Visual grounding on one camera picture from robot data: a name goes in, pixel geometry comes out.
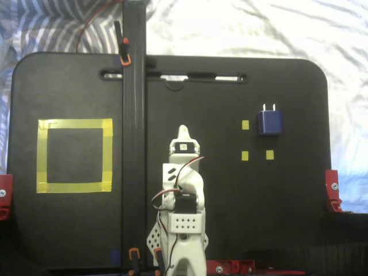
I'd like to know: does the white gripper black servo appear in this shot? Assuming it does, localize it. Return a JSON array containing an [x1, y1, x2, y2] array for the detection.
[[168, 125, 202, 170]]

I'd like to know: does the blue white USB charger block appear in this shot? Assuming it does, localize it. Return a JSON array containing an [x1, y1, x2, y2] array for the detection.
[[257, 103, 285, 136]]

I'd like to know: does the orange black spring clamp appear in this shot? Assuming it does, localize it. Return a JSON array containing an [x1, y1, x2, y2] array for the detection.
[[114, 20, 132, 67], [154, 248, 167, 274], [128, 247, 142, 276]]

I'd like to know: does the yellow tape square outline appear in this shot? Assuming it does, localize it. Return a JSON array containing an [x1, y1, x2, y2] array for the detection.
[[36, 118, 113, 194]]

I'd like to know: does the white bedsheet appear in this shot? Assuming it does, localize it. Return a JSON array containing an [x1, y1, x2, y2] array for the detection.
[[0, 0, 368, 213]]

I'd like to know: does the blue white striped cloth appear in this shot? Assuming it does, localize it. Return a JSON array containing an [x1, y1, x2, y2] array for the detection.
[[0, 0, 152, 162]]

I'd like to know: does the black curved backdrop sheet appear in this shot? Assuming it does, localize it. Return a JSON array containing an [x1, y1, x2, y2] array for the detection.
[[0, 212, 368, 276]]

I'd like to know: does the red white servo cable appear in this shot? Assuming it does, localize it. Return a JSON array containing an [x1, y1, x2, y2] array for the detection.
[[151, 156, 205, 214]]

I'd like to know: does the red post base bracket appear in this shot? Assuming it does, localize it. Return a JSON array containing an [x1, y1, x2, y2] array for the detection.
[[206, 259, 256, 275]]

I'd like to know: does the thin red cable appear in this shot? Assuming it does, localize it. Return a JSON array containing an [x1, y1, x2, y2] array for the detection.
[[75, 0, 125, 54]]

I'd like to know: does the red corner bracket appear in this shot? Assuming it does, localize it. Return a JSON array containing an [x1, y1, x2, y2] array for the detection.
[[324, 169, 343, 213], [0, 174, 14, 221]]

